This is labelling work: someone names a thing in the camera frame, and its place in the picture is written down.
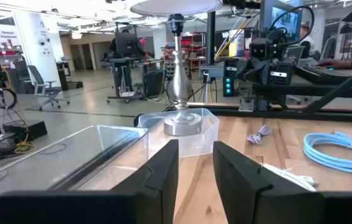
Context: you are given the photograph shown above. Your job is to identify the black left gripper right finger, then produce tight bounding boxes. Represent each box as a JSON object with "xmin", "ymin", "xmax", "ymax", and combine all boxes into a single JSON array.
[{"xmin": 212, "ymin": 141, "xmax": 326, "ymax": 224}]

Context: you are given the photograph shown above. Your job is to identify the small purple cable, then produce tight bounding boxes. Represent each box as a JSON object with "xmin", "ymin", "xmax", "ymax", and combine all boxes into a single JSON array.
[{"xmin": 246, "ymin": 124, "xmax": 272, "ymax": 146}]

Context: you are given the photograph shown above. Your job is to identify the person's hand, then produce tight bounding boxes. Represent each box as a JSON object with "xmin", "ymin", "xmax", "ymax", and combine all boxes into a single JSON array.
[{"xmin": 316, "ymin": 58, "xmax": 352, "ymax": 71}]

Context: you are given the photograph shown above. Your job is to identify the frosted plastic bin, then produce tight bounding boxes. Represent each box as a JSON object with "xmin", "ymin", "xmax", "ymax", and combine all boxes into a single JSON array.
[{"xmin": 136, "ymin": 108, "xmax": 220, "ymax": 159}]

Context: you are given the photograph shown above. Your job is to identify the small white cable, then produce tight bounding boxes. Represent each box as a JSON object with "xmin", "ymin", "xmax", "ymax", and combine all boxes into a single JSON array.
[{"xmin": 261, "ymin": 163, "xmax": 320, "ymax": 192}]

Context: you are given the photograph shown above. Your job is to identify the black standing desk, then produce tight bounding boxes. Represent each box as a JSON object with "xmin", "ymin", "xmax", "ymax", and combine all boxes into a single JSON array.
[{"xmin": 106, "ymin": 56, "xmax": 164, "ymax": 105}]

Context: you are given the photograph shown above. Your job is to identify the person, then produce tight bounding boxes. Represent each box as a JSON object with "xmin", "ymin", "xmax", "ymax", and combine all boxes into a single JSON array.
[{"xmin": 298, "ymin": 22, "xmax": 321, "ymax": 62}]

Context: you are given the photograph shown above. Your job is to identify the light blue cable coil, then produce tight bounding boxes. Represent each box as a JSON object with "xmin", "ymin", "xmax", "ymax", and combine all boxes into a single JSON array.
[{"xmin": 303, "ymin": 131, "xmax": 352, "ymax": 175}]

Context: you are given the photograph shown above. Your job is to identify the black control box green lights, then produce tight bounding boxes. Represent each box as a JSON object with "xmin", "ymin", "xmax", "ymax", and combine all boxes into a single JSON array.
[{"xmin": 222, "ymin": 58, "xmax": 240, "ymax": 98}]

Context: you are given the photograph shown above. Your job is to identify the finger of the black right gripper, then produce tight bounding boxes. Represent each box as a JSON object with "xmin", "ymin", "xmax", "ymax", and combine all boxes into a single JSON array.
[
  {"xmin": 237, "ymin": 58, "xmax": 257, "ymax": 83},
  {"xmin": 251, "ymin": 61, "xmax": 272, "ymax": 86}
]

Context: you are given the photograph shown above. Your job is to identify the grey office chair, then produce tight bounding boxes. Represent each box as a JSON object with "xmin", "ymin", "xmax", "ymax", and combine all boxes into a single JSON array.
[{"xmin": 27, "ymin": 64, "xmax": 70, "ymax": 112}]

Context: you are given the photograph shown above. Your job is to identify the black studio light stand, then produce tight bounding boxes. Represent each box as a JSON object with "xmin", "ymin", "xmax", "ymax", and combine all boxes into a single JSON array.
[{"xmin": 339, "ymin": 11, "xmax": 352, "ymax": 62}]

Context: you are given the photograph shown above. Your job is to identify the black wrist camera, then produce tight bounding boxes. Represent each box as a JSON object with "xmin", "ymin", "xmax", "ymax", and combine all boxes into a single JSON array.
[{"xmin": 249, "ymin": 37, "xmax": 272, "ymax": 60}]

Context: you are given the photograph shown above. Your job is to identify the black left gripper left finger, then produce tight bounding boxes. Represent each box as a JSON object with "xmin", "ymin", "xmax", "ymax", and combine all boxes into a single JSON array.
[{"xmin": 110, "ymin": 139, "xmax": 180, "ymax": 224}]

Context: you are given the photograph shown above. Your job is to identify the black cable coil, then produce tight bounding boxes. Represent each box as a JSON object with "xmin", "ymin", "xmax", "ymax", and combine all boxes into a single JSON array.
[{"xmin": 0, "ymin": 88, "xmax": 18, "ymax": 110}]

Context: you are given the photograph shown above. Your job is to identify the black computer tower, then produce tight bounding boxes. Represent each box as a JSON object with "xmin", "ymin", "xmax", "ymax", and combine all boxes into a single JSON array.
[{"xmin": 144, "ymin": 68, "xmax": 164, "ymax": 98}]

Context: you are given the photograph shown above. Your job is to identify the red storage shelf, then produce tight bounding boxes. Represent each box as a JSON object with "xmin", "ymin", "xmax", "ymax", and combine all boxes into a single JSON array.
[{"xmin": 180, "ymin": 32, "xmax": 207, "ymax": 72}]

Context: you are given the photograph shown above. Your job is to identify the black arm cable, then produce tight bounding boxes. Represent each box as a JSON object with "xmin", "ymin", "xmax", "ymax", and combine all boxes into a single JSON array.
[{"xmin": 269, "ymin": 5, "xmax": 316, "ymax": 47}]

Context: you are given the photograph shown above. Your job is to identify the yellow cable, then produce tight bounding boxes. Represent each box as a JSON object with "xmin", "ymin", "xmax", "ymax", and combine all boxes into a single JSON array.
[{"xmin": 13, "ymin": 139, "xmax": 37, "ymax": 156}]

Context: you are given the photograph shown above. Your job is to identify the white building column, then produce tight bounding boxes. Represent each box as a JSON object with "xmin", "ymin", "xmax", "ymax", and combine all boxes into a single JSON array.
[{"xmin": 12, "ymin": 11, "xmax": 62, "ymax": 88}]

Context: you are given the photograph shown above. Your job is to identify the black computer monitor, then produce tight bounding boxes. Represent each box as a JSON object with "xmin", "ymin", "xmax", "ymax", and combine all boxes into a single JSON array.
[
  {"xmin": 114, "ymin": 30, "xmax": 143, "ymax": 58},
  {"xmin": 259, "ymin": 0, "xmax": 304, "ymax": 41}
]

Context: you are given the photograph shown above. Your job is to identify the silver lamp with white shade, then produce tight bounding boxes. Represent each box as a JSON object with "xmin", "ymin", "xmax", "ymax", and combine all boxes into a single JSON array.
[{"xmin": 130, "ymin": 0, "xmax": 224, "ymax": 137}]

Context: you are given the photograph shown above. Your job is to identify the clear plastic bin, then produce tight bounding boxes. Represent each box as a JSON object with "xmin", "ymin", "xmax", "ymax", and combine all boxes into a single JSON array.
[{"xmin": 0, "ymin": 124, "xmax": 150, "ymax": 196}]

